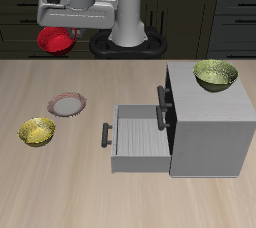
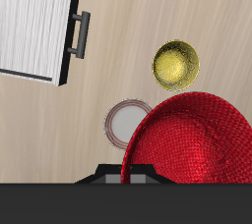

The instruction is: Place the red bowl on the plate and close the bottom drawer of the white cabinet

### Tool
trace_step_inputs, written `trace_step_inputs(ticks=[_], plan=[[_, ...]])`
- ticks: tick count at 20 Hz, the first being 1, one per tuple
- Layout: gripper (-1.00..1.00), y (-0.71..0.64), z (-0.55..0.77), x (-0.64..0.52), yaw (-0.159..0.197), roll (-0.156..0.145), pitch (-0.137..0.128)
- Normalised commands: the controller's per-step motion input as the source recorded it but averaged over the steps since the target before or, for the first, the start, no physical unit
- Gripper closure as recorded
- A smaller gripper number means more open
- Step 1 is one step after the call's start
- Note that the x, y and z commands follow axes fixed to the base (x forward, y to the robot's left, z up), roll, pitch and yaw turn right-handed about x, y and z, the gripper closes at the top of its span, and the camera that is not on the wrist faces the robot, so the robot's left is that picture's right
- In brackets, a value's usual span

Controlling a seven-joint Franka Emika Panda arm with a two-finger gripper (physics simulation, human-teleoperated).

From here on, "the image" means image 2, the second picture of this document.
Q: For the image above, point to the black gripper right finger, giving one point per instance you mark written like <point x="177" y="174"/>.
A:
<point x="141" y="170"/>

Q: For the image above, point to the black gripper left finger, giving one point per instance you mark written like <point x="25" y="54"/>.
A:
<point x="110" y="170"/>

